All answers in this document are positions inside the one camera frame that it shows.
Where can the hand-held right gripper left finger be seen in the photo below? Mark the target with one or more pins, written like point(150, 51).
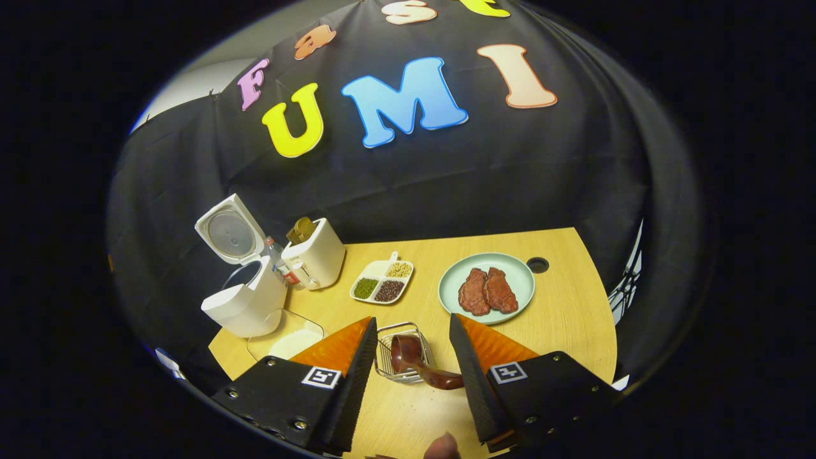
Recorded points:
point(354, 395)

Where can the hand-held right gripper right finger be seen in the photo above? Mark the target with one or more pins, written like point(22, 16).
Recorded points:
point(475, 389)

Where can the dark wooden spoon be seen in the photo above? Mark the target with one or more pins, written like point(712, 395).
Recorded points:
point(405, 354)

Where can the clear container of rice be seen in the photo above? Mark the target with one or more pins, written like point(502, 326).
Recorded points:
point(296, 341)

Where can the white rice cooker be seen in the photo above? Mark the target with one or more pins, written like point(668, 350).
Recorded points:
point(245, 306)

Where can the red meat steak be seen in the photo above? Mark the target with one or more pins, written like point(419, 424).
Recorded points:
point(473, 293)
point(502, 292)

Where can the pale green plate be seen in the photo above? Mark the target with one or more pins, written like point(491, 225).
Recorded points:
point(510, 271)

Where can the white divided bean tray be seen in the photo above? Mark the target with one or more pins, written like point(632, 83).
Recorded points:
point(376, 268)

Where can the white toaster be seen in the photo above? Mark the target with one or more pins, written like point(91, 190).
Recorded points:
point(319, 255)

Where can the clear plastic water bottle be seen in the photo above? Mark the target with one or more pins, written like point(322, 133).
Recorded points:
point(280, 264)

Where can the brown bread slice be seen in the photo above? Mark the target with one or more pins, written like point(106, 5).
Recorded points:
point(294, 234)
point(307, 226)

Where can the black backdrop cloth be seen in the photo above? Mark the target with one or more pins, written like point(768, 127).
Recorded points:
point(446, 185)

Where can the white lattice frame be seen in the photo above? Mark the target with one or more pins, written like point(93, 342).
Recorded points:
point(628, 280)

